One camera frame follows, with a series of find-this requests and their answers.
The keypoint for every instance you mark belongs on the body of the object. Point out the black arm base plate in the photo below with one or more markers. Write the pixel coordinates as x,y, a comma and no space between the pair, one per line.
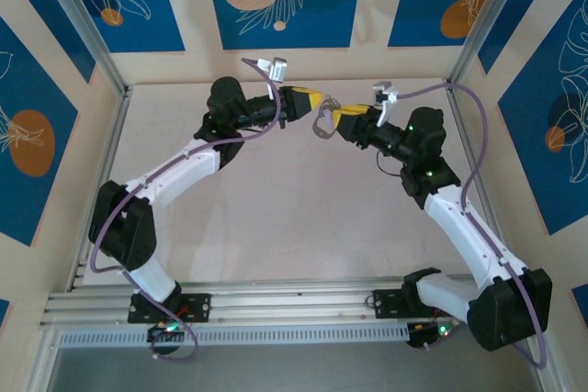
202,307
386,305

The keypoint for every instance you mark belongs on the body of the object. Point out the aluminium side rail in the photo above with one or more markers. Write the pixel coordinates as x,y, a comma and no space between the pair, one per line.
111,144
460,109

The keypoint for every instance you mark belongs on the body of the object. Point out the blue poster flower dark circle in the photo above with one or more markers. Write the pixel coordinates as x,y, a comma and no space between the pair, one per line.
528,158

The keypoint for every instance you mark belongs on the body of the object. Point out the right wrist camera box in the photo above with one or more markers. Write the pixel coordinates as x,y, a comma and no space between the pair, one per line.
383,91

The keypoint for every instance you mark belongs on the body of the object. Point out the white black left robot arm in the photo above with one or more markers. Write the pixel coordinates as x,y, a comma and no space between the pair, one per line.
174,176

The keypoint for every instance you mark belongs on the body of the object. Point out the black controller board green LED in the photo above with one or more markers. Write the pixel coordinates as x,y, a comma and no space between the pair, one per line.
158,333
420,339

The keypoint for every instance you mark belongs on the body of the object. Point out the aluminium frame post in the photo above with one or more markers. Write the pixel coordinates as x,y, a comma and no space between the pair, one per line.
42,364
82,20
553,380
487,15

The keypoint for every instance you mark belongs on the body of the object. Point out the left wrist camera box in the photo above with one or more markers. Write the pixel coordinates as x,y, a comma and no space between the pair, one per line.
278,70

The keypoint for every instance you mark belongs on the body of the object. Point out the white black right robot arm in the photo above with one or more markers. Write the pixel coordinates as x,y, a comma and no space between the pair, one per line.
464,227

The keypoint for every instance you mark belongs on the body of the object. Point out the aluminium front frame rail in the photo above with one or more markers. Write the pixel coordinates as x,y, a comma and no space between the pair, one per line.
294,305

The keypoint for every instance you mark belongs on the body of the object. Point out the blue poster large orange circle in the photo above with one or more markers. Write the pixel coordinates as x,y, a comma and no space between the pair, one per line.
37,89

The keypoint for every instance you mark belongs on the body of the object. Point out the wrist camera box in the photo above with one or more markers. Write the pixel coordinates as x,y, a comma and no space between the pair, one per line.
383,91
278,70

